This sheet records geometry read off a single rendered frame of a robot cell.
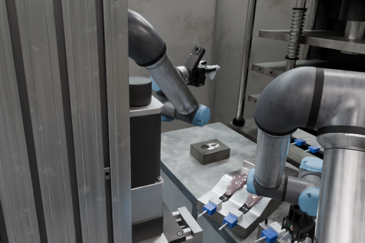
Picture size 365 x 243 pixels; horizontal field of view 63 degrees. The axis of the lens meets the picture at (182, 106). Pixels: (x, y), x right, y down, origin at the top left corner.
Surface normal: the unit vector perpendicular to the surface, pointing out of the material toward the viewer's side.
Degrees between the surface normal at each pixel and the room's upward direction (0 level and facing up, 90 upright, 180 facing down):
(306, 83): 52
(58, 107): 90
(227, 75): 90
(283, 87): 62
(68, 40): 90
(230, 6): 90
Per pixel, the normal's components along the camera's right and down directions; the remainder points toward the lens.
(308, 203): -0.34, 0.29
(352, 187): -0.32, -0.33
